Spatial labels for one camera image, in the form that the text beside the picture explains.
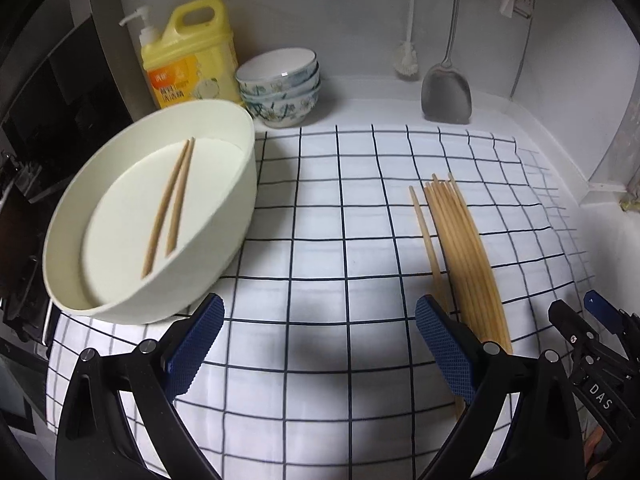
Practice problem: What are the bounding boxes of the pile of wooden chopsticks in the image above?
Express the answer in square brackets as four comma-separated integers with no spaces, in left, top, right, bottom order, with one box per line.
[424,172,514,418]

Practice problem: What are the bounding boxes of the white black checkered cloth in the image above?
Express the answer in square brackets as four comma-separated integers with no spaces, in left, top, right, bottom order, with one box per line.
[45,122,598,480]

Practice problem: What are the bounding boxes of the floral ceramic bowl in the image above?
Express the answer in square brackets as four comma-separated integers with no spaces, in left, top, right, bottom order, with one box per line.
[239,79,321,107]
[242,91,322,129]
[235,48,319,95]

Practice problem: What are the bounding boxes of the white dish brush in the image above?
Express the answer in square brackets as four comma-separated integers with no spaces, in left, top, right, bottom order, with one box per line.
[391,0,423,80]

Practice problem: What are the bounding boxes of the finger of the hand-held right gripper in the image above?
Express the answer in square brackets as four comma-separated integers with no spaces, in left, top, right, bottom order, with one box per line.
[548,300,601,361]
[583,290,640,341]

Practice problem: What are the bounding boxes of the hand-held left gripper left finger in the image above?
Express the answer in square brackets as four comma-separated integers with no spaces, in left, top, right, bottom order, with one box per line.
[55,292,226,480]

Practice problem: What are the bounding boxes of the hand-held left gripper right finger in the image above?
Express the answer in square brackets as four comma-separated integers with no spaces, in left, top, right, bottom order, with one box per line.
[415,294,586,480]

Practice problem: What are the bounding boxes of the metal spatula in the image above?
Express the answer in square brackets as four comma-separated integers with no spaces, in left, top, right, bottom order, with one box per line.
[421,0,473,125]

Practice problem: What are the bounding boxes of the black gas stove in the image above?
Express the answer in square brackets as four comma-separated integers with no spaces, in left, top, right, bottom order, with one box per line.
[0,12,123,433]

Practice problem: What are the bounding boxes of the white round plastic tub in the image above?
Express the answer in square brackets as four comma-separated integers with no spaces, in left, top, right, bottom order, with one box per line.
[42,99,258,325]

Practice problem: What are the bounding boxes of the yellow detergent pump bottle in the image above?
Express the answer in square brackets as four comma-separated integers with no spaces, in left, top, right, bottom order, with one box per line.
[119,0,244,111]

